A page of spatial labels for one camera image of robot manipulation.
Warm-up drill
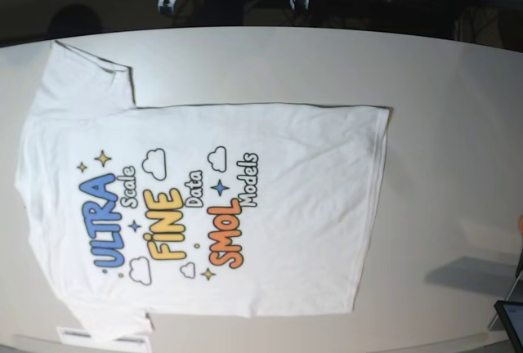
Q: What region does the white printed T-shirt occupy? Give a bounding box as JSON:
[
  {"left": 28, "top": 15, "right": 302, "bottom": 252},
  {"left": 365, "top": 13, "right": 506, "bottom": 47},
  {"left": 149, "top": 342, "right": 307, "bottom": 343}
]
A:
[{"left": 15, "top": 42, "right": 390, "bottom": 342}]

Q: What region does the white paper label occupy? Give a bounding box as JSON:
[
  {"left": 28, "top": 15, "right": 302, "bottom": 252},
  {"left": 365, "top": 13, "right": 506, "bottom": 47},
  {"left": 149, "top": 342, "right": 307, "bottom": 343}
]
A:
[{"left": 56, "top": 327, "right": 152, "bottom": 352}]

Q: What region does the black tablet screen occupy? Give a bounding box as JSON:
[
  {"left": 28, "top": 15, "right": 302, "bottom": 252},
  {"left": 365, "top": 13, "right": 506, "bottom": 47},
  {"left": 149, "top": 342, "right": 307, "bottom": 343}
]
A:
[{"left": 494, "top": 300, "right": 523, "bottom": 353}]

